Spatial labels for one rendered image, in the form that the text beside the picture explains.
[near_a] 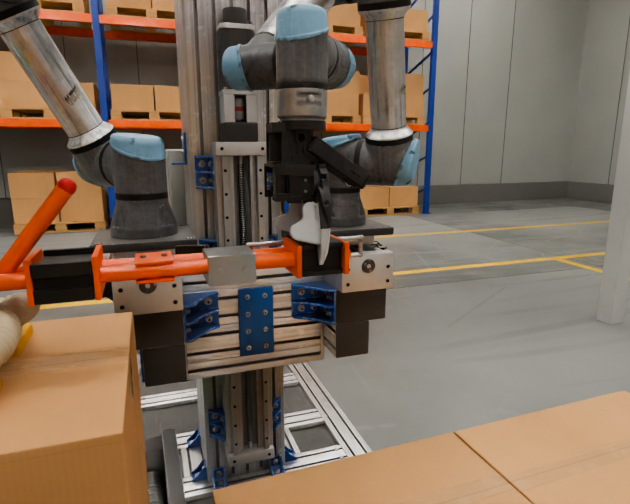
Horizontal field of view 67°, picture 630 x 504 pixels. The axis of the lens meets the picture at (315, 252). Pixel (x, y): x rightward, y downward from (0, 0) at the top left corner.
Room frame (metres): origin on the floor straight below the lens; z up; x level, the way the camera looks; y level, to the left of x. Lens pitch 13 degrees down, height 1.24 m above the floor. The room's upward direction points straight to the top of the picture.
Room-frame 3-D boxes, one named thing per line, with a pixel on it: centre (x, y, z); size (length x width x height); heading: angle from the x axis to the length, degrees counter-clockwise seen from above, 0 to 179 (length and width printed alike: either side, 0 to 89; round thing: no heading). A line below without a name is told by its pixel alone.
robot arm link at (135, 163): (1.12, 0.41, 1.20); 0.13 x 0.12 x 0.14; 52
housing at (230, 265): (0.69, 0.13, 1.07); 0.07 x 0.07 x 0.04; 20
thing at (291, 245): (0.73, 0.00, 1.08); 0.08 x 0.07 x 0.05; 110
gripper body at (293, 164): (0.73, 0.03, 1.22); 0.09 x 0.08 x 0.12; 109
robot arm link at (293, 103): (0.73, 0.02, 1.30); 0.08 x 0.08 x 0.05
